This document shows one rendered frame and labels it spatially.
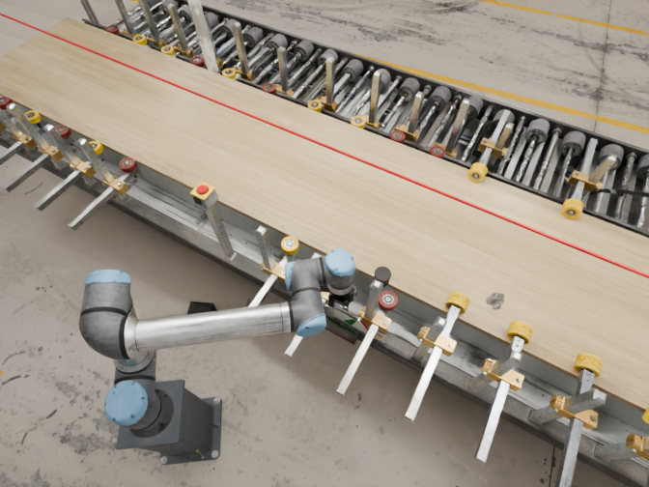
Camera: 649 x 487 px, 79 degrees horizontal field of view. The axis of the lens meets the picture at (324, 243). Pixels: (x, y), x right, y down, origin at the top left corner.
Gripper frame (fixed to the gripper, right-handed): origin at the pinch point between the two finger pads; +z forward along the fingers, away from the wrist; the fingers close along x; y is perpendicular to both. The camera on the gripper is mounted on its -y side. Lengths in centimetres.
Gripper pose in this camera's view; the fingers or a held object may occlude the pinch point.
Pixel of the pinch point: (335, 303)
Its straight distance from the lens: 153.3
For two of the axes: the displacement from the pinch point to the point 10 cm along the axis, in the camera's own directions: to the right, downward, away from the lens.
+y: 8.7, 4.1, -2.8
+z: 0.3, 5.3, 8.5
